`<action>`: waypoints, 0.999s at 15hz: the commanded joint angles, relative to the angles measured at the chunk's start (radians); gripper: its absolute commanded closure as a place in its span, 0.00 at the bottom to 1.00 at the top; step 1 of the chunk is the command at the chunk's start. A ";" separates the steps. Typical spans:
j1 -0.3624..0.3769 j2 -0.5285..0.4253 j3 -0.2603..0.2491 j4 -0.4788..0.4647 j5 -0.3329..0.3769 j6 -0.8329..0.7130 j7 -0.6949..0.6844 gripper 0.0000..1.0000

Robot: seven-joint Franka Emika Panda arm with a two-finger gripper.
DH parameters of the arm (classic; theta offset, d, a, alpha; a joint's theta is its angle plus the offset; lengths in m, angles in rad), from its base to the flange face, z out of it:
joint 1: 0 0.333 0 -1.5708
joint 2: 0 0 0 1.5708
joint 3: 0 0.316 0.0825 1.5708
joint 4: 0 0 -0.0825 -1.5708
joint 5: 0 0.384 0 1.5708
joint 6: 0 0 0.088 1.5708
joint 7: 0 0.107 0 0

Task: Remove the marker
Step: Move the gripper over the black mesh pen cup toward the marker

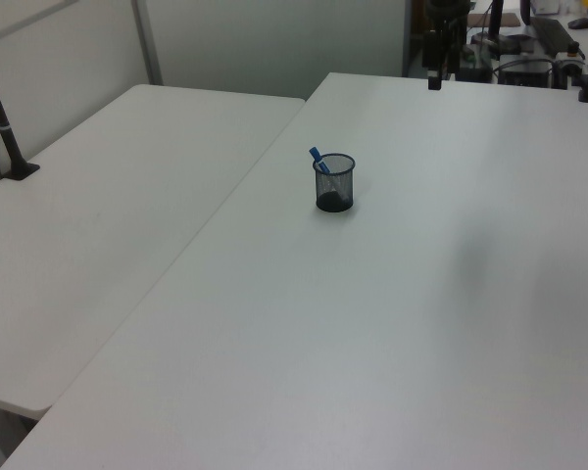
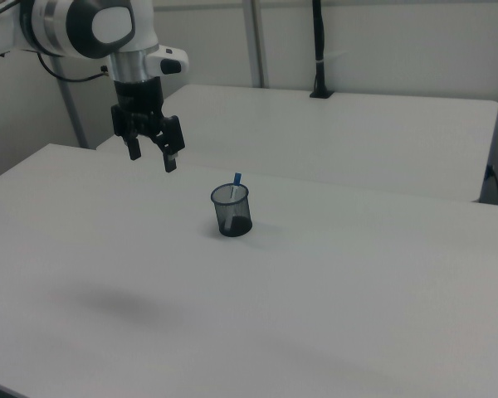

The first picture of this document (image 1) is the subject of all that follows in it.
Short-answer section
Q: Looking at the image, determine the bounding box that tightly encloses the black electronics box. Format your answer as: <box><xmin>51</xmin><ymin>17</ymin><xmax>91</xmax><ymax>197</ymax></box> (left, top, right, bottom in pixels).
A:
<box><xmin>498</xmin><ymin>53</ymin><xmax>556</xmax><ymax>89</ymax></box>

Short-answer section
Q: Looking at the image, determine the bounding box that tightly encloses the black mesh pen cup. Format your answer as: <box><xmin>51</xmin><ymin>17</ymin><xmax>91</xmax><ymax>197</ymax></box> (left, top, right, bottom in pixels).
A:
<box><xmin>313</xmin><ymin>153</ymin><xmax>358</xmax><ymax>214</ymax></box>

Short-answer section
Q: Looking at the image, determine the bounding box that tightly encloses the silver device with black knob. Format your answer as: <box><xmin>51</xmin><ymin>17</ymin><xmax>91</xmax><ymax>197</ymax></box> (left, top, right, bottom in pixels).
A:
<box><xmin>553</xmin><ymin>41</ymin><xmax>586</xmax><ymax>90</ymax></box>

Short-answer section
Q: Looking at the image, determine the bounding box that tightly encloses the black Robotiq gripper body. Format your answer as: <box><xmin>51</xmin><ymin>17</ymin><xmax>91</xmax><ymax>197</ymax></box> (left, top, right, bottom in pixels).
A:
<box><xmin>426</xmin><ymin>0</ymin><xmax>471</xmax><ymax>32</ymax></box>

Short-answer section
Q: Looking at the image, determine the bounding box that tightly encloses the black monitor stand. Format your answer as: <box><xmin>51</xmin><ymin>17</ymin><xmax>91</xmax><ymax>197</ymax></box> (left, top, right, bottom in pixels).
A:
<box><xmin>469</xmin><ymin>0</ymin><xmax>536</xmax><ymax>55</ymax></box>

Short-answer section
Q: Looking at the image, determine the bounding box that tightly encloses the grey partition frame post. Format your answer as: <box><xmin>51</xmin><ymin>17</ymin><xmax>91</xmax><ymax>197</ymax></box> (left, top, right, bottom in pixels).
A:
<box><xmin>129</xmin><ymin>0</ymin><xmax>165</xmax><ymax>87</ymax></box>

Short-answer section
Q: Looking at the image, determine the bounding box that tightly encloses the black camera pole, flat base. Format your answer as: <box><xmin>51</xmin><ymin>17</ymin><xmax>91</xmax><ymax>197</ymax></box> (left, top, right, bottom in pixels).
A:
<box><xmin>0</xmin><ymin>41</ymin><xmax>41</xmax><ymax>183</ymax></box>

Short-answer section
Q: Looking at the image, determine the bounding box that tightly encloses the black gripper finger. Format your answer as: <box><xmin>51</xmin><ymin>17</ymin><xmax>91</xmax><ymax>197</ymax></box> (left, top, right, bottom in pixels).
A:
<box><xmin>422</xmin><ymin>27</ymin><xmax>445</xmax><ymax>92</ymax></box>
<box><xmin>444</xmin><ymin>28</ymin><xmax>467</xmax><ymax>81</ymax></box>

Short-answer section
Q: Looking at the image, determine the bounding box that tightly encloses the black keyboard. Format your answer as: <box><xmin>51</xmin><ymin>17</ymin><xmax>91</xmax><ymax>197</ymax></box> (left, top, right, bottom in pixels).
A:
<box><xmin>530</xmin><ymin>16</ymin><xmax>573</xmax><ymax>56</ymax></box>

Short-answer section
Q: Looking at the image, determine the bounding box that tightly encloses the blue marker pen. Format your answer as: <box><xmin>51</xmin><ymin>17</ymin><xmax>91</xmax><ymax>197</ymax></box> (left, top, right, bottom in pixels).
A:
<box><xmin>308</xmin><ymin>145</ymin><xmax>350</xmax><ymax>202</ymax></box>

